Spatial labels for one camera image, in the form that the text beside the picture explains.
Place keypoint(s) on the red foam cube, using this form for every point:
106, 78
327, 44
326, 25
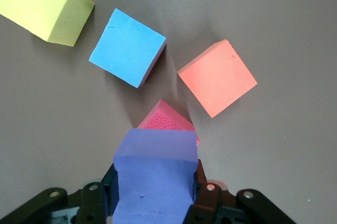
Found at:
168, 121

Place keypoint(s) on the orange foam cube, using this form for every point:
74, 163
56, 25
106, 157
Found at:
218, 79

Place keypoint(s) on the brown table cover sheet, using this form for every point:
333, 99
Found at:
52, 116

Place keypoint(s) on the blue foam cube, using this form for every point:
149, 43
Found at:
126, 47

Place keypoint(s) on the purple foam cube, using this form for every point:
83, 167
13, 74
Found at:
155, 181

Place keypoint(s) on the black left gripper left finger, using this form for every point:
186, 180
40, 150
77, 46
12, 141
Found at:
65, 208

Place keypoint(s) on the yellow foam cube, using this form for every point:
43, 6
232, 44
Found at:
37, 5

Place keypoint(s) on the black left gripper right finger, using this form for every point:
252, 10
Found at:
237, 208

